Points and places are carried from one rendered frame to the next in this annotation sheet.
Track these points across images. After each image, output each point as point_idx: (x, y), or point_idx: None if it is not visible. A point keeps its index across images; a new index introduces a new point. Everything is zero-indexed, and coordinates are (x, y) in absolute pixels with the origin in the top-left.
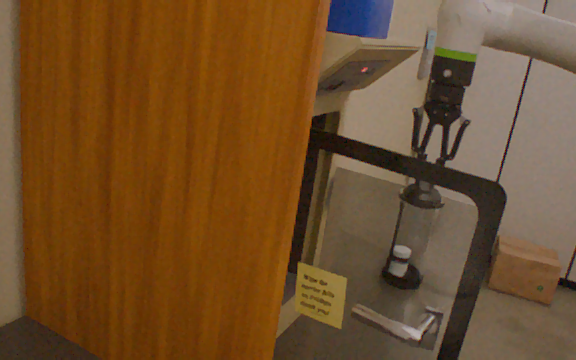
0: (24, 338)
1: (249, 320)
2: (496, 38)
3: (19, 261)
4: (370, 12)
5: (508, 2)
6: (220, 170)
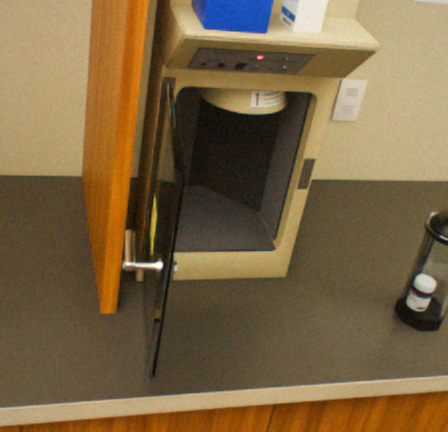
0: (63, 188)
1: (106, 218)
2: None
3: None
4: (209, 9)
5: None
6: (110, 103)
